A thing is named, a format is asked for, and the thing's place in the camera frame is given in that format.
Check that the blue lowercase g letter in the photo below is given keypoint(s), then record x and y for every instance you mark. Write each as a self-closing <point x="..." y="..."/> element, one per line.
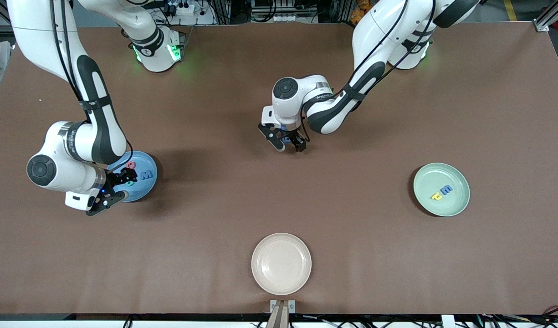
<point x="287" y="141"/>

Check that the light blue lowercase m letter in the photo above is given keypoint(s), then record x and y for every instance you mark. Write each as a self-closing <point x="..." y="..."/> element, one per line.
<point x="446" y="189"/>

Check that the blue round plate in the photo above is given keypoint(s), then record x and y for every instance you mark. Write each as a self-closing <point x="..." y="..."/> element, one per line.
<point x="144" y="189"/>

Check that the bag of orange fruits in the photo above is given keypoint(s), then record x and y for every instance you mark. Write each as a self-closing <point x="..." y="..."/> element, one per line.
<point x="358" y="11"/>

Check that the beige round plate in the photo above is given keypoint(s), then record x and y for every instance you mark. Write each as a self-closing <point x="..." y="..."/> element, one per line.
<point x="281" y="264"/>

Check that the background control equipment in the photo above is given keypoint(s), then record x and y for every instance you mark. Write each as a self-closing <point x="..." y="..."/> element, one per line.
<point x="278" y="9"/>

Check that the white power strip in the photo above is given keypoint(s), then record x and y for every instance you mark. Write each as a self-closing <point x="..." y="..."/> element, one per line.
<point x="181" y="8"/>

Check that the green round plate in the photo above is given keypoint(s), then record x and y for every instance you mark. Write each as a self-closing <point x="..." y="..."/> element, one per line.
<point x="429" y="182"/>

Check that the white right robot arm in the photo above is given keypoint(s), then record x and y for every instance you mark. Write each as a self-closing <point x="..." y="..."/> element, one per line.
<point x="37" y="41"/>

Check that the dark blue uppercase M letter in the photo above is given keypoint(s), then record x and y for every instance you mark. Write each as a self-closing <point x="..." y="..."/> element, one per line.
<point x="146" y="175"/>

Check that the yellow lowercase h letter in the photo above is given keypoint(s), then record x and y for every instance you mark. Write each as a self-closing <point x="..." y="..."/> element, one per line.
<point x="436" y="196"/>

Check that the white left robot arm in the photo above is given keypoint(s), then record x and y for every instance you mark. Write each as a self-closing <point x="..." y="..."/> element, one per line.
<point x="374" y="41"/>

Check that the aluminium frame profile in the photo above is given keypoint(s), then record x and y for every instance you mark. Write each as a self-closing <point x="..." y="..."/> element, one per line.
<point x="542" y="25"/>

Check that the metal table edge bracket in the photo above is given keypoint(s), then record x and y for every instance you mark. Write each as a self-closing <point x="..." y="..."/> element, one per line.
<point x="282" y="314"/>

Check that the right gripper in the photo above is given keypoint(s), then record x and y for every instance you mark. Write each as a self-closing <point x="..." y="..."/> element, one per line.
<point x="116" y="178"/>

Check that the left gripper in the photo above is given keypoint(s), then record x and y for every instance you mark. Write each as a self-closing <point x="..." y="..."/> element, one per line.
<point x="298" y="140"/>

